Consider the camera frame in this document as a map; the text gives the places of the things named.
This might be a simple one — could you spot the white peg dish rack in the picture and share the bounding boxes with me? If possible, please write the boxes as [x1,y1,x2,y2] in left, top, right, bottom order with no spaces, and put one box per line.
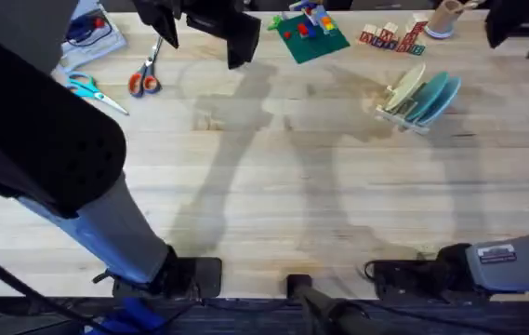
[374,83,432,137]

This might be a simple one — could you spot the beige cup on white base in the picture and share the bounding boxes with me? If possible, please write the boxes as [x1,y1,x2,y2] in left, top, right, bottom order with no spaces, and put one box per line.
[423,0,480,40]

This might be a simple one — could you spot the green board with toy blocks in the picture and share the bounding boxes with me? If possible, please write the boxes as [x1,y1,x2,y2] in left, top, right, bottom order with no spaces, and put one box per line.
[267,0,351,65]

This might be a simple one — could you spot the light blue plate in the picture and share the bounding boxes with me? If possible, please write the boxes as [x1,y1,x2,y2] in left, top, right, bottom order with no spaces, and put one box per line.
[416,76,462,127]

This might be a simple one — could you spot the teal plate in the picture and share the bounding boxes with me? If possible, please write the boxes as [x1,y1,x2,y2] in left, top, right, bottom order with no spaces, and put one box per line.
[404,71,450,124]

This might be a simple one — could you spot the heap of wooden letter blocks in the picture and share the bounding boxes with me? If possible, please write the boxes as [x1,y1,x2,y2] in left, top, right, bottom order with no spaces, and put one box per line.
[356,12,430,58]

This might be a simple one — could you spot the cream plate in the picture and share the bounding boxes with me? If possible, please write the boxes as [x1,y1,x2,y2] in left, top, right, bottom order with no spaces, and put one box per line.
[383,62,428,114]

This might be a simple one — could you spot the blue plastic part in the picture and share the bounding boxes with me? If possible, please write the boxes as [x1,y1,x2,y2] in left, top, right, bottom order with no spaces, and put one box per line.
[81,297,168,335]

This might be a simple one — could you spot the orange-handled scissors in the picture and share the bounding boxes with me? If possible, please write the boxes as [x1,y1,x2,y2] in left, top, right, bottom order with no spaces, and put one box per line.
[127,35,165,99]

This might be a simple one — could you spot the blue-handled scissors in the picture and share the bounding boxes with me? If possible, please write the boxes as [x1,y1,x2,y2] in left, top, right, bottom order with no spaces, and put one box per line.
[65,71,131,117]

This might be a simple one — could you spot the black camera post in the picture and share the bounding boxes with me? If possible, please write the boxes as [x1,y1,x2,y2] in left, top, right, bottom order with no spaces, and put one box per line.
[285,274,389,335]

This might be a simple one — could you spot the black rail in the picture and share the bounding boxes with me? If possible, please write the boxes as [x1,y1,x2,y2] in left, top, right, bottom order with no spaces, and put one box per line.
[0,295,529,335]

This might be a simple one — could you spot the black cable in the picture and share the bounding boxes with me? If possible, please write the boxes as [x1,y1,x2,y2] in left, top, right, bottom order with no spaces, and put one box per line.
[0,235,107,335]

